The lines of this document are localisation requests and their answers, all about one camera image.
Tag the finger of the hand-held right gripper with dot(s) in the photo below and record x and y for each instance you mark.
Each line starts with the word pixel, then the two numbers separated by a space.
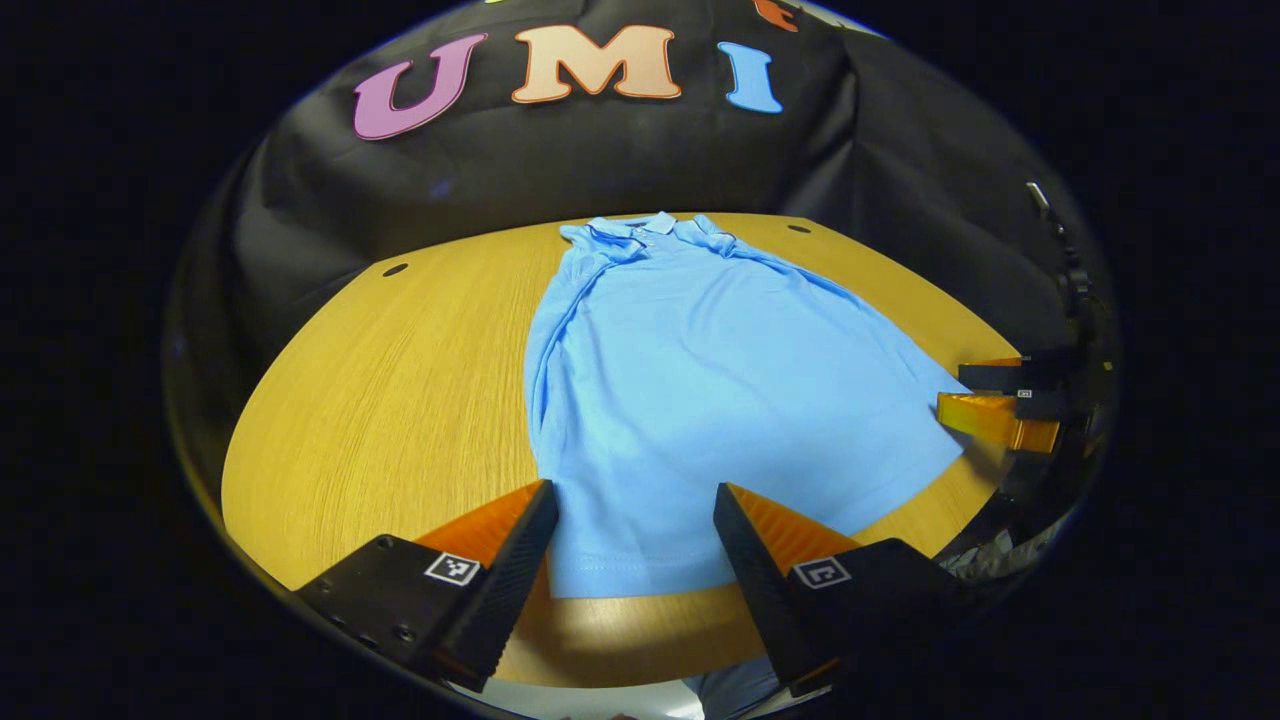
pixel 1000 378
pixel 1045 405

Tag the black backdrop cloth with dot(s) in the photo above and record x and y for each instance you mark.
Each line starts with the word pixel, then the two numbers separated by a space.
pixel 600 160

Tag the light blue T-shirt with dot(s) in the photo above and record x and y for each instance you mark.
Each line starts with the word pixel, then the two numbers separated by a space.
pixel 700 400

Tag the grey patterned cloth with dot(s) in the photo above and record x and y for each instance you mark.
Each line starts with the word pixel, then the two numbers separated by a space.
pixel 1000 555

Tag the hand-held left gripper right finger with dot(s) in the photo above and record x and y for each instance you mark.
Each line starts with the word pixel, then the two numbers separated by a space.
pixel 755 575

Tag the black stand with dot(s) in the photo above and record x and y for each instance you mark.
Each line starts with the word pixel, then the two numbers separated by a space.
pixel 1075 285

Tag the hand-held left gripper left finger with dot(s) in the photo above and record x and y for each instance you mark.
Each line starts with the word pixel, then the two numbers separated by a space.
pixel 510 580

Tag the person's blue grey trousers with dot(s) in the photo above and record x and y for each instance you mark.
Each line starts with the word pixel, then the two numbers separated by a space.
pixel 735 690

